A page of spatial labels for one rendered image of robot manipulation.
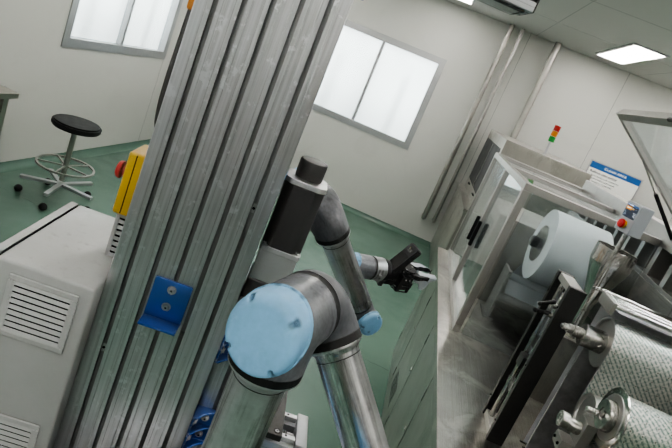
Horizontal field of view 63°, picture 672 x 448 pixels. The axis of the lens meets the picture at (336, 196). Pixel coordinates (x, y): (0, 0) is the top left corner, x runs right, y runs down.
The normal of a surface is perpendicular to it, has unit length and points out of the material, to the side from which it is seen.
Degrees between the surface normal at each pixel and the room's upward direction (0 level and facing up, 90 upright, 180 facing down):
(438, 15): 90
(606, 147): 90
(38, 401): 90
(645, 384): 92
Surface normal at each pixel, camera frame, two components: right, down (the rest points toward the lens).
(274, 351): -0.36, -0.05
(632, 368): -0.19, 0.21
